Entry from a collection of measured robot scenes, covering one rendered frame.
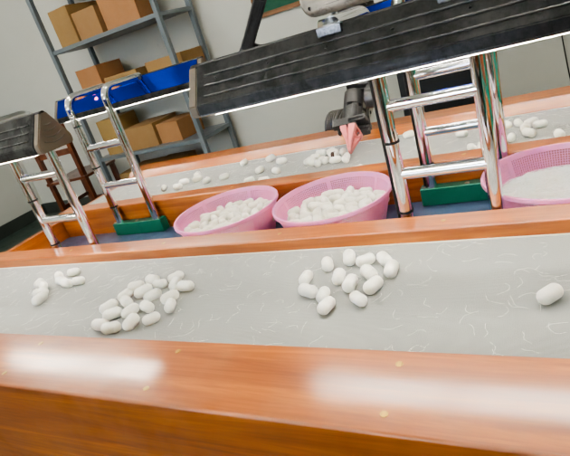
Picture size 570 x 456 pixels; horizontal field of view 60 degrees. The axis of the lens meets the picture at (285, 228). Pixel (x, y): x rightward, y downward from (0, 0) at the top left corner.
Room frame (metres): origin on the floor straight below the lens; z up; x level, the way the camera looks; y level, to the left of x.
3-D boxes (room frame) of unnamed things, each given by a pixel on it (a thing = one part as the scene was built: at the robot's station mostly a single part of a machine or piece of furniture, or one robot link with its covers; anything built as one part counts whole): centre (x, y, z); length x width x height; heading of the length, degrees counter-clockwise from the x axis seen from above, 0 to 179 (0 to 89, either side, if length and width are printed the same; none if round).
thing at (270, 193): (1.15, 0.12, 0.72); 0.27 x 0.27 x 0.10
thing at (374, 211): (1.00, -0.12, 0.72); 0.27 x 0.27 x 0.10
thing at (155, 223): (1.54, 0.39, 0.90); 0.20 x 0.19 x 0.45; 59
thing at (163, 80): (1.61, 0.34, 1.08); 0.62 x 0.08 x 0.07; 59
